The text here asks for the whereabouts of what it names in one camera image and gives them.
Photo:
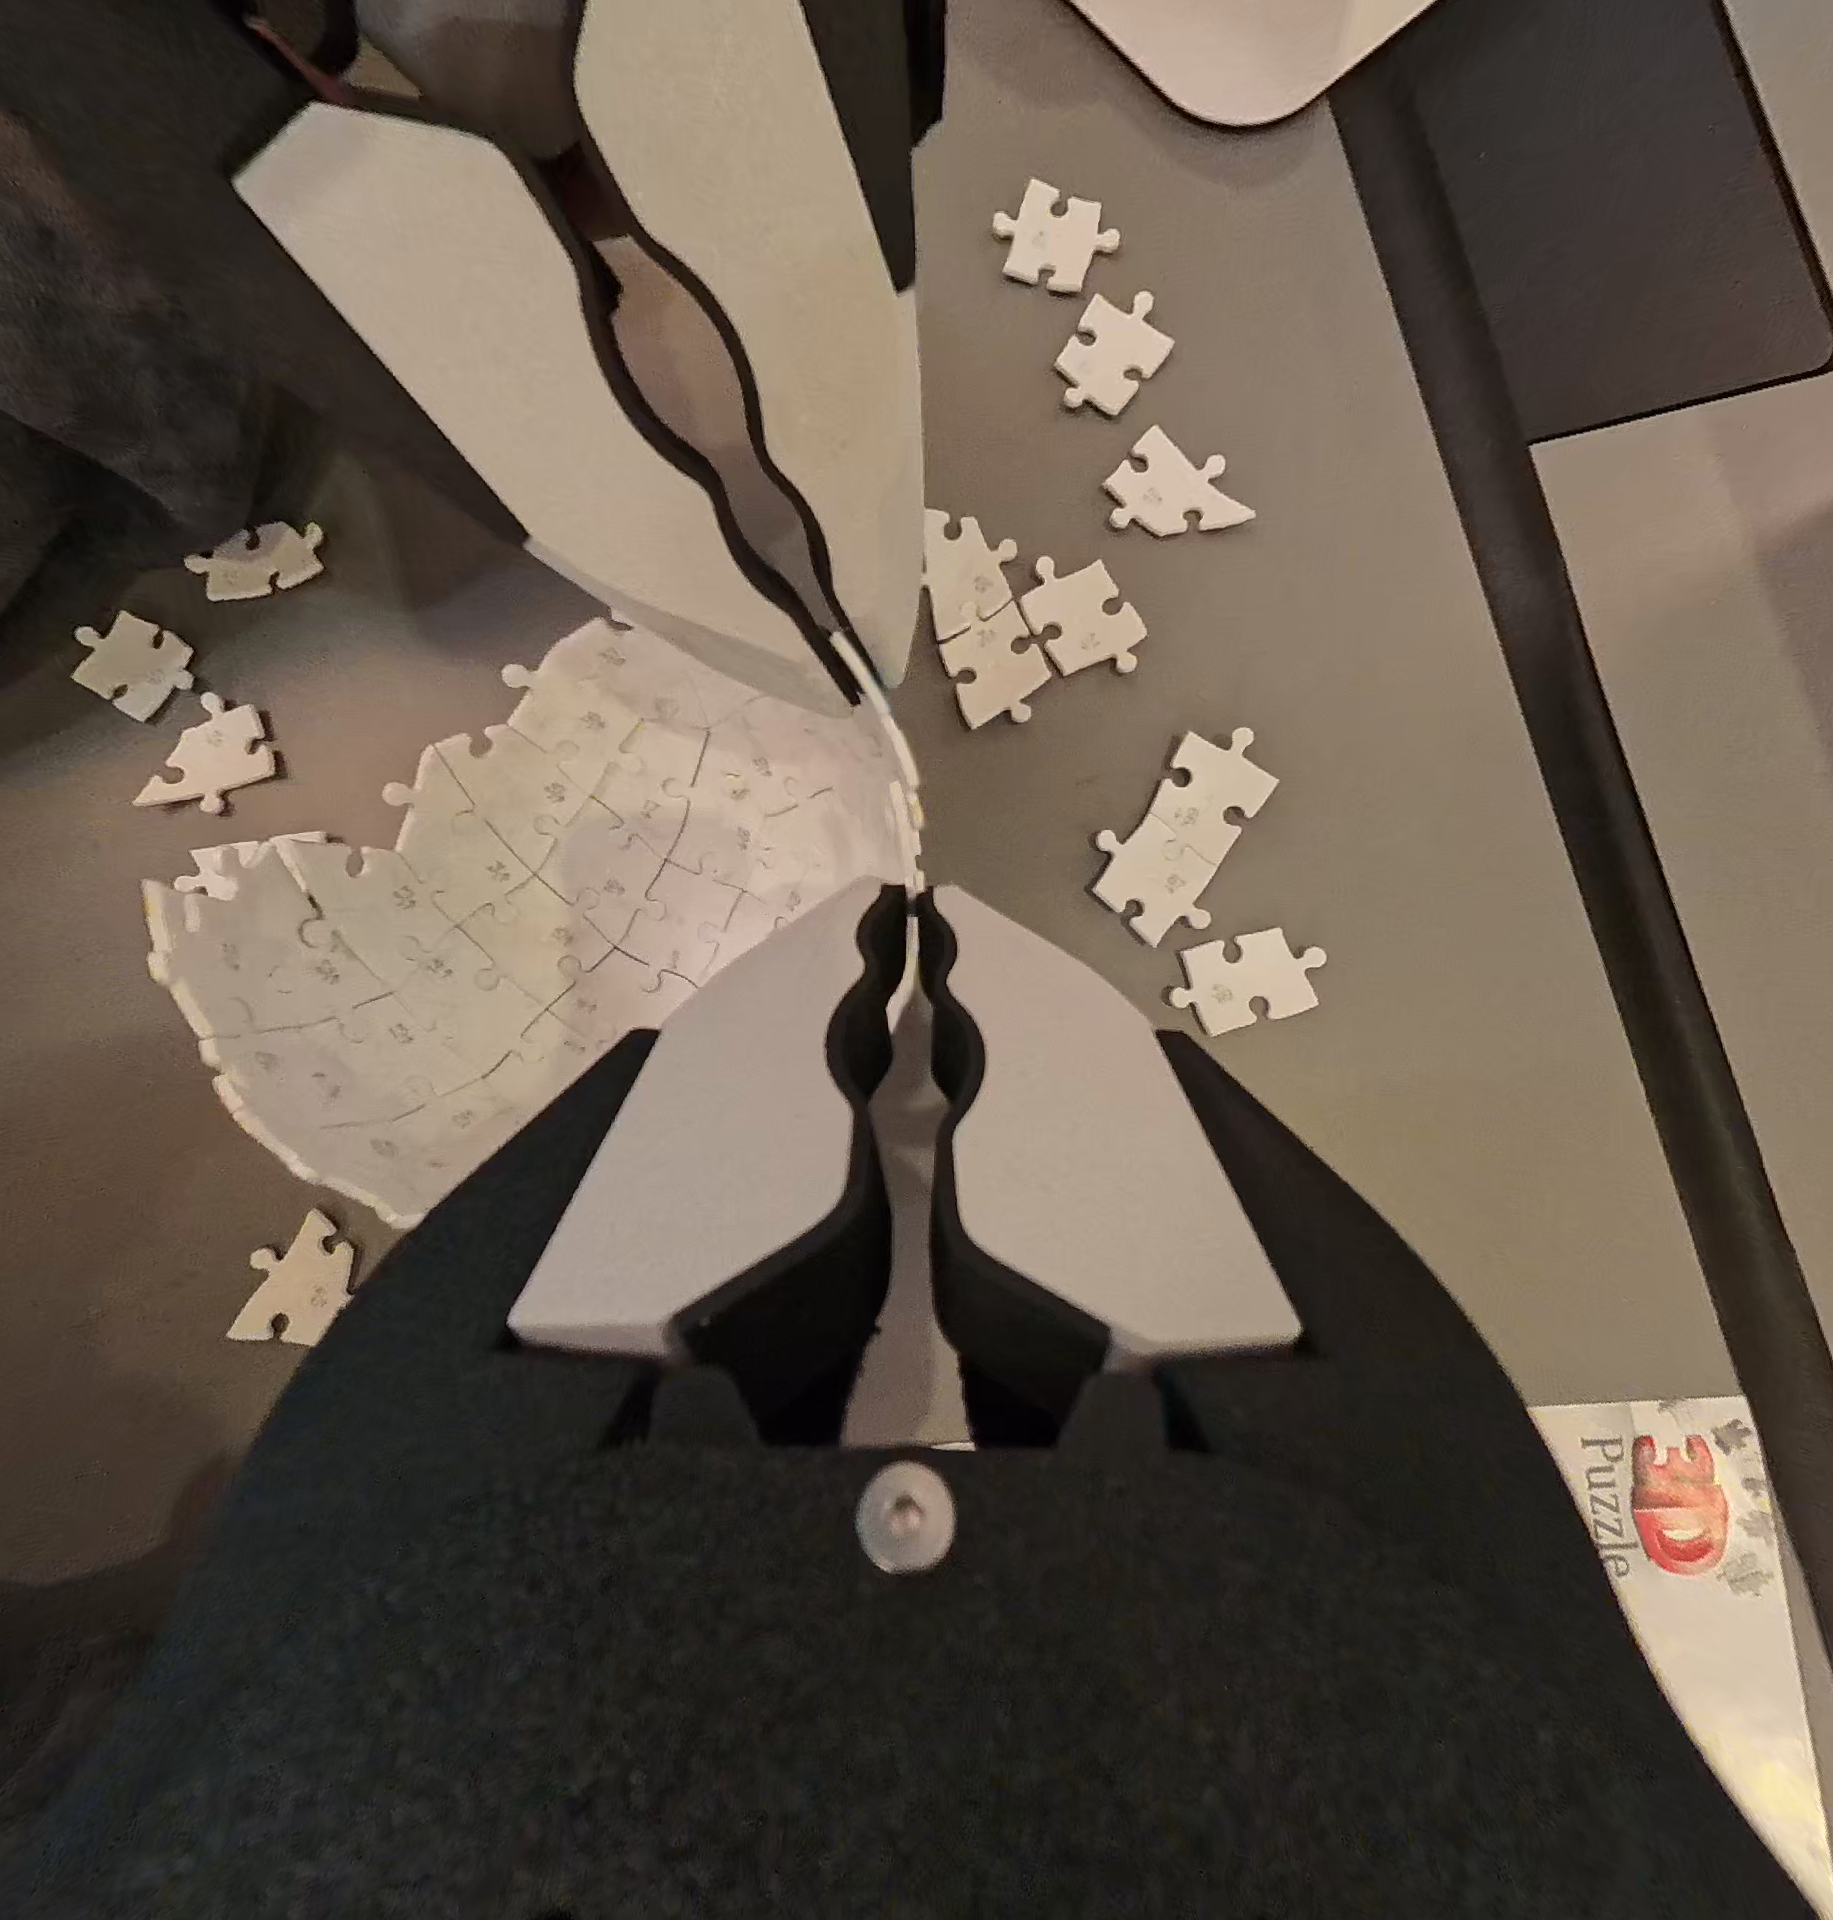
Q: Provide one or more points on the dark grey table flap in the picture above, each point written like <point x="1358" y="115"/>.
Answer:
<point x="1637" y="211"/>

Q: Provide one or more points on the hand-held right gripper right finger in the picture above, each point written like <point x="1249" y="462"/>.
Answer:
<point x="1126" y="1171"/>

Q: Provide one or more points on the puzzle pieces group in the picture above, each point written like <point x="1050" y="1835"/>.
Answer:
<point x="1187" y="835"/>

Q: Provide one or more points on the printed instruction leaflet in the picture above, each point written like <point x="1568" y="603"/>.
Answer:
<point x="1682" y="1621"/>

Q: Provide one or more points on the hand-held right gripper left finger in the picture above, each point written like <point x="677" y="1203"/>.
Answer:
<point x="708" y="1171"/>

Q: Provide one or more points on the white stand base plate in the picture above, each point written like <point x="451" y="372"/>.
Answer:
<point x="1247" y="45"/>

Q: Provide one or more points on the partly built white puzzle ball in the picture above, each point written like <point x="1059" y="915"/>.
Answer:
<point x="529" y="901"/>

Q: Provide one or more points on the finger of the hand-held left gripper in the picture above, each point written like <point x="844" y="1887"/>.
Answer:
<point x="766" y="211"/>
<point x="469" y="331"/>

